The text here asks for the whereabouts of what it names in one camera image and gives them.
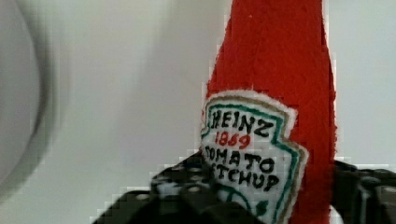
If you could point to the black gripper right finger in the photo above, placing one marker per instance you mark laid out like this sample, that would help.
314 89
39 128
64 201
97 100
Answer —
364 196

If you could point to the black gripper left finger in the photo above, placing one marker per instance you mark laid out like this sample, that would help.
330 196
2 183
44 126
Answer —
181 194

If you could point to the red felt ketchup bottle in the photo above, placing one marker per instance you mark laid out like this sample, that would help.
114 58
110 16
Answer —
268 129

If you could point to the grey round plate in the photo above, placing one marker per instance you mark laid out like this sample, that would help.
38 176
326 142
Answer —
27 91

